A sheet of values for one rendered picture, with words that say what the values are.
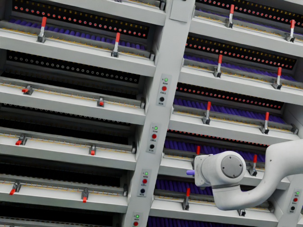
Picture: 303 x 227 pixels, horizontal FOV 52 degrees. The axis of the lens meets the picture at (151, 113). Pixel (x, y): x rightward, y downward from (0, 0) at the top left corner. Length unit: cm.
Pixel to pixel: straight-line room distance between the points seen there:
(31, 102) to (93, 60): 27
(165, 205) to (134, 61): 63
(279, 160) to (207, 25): 60
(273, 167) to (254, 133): 52
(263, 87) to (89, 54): 70
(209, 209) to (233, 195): 59
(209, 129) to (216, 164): 47
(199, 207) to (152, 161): 32
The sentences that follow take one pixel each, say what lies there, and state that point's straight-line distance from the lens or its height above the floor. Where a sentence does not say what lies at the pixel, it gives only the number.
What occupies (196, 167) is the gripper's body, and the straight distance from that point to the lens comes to 105.
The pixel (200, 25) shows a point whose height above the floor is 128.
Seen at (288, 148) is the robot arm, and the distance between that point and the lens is 87.
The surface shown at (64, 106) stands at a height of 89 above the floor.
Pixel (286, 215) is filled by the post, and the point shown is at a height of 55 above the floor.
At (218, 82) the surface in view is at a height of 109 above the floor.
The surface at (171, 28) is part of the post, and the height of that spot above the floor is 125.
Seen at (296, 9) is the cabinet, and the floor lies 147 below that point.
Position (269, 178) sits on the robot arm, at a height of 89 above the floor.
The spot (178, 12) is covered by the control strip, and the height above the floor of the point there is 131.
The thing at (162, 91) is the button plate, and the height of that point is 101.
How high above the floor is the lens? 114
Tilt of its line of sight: 11 degrees down
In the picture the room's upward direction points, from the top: 12 degrees clockwise
